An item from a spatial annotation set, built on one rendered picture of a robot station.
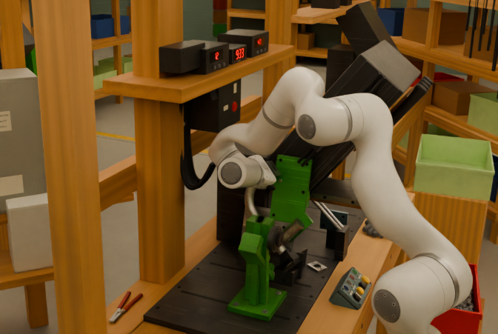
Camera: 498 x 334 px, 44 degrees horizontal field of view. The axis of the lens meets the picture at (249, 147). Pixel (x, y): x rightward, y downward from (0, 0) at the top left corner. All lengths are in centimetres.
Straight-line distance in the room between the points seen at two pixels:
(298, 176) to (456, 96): 310
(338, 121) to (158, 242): 85
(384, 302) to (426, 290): 8
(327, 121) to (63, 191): 66
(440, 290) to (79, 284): 86
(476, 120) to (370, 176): 340
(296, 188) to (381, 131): 65
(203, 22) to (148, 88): 1051
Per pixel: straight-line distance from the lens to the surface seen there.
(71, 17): 142
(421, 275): 125
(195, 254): 217
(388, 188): 129
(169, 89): 163
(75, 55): 144
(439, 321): 194
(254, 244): 168
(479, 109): 463
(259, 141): 154
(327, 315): 183
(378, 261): 215
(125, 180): 183
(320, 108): 127
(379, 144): 133
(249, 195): 196
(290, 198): 195
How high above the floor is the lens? 189
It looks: 18 degrees down
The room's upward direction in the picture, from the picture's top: 1 degrees clockwise
